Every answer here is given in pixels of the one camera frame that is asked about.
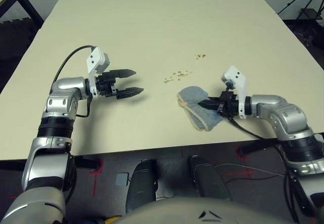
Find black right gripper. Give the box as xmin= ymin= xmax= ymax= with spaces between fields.
xmin=197 ymin=90 xmax=240 ymax=118

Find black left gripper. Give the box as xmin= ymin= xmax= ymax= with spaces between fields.
xmin=95 ymin=68 xmax=144 ymax=101

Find blue terry rag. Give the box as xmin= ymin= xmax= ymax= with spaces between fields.
xmin=176 ymin=85 xmax=223 ymax=132

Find dark grey robot right leg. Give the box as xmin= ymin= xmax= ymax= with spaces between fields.
xmin=189 ymin=155 xmax=232 ymax=201

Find dark grey robot leg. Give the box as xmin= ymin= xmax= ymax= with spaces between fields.
xmin=189 ymin=155 xmax=232 ymax=201
xmin=126 ymin=160 xmax=157 ymax=213

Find black table foot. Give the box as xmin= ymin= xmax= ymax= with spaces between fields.
xmin=74 ymin=155 xmax=102 ymax=171

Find blue-grey floor paper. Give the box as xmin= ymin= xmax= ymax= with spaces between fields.
xmin=115 ymin=173 xmax=130 ymax=186

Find dark grey robot left leg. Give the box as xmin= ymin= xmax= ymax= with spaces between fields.
xmin=126 ymin=160 xmax=157 ymax=213

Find grey robot torso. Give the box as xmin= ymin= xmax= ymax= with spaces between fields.
xmin=113 ymin=196 xmax=294 ymax=224

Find black foam floor mat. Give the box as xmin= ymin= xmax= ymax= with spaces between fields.
xmin=0 ymin=16 xmax=43 ymax=93

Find black-framed side table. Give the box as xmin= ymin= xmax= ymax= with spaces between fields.
xmin=0 ymin=0 xmax=44 ymax=29

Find black tripod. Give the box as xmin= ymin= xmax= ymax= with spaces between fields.
xmin=277 ymin=0 xmax=324 ymax=21

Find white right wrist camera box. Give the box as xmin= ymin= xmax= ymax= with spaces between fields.
xmin=220 ymin=65 xmax=250 ymax=120

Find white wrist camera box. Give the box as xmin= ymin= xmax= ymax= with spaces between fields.
xmin=86 ymin=46 xmax=110 ymax=101
xmin=220 ymin=65 xmax=250 ymax=120

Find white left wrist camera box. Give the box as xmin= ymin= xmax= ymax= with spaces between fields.
xmin=86 ymin=46 xmax=110 ymax=101

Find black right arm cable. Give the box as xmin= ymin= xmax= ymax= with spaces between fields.
xmin=227 ymin=116 xmax=307 ymax=224

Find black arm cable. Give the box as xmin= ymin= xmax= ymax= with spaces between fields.
xmin=52 ymin=44 xmax=96 ymax=119
xmin=227 ymin=116 xmax=307 ymax=224

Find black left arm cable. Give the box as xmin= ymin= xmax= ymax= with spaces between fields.
xmin=52 ymin=44 xmax=96 ymax=119

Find thin white floor cable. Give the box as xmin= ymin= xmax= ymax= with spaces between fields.
xmin=215 ymin=164 xmax=287 ymax=178

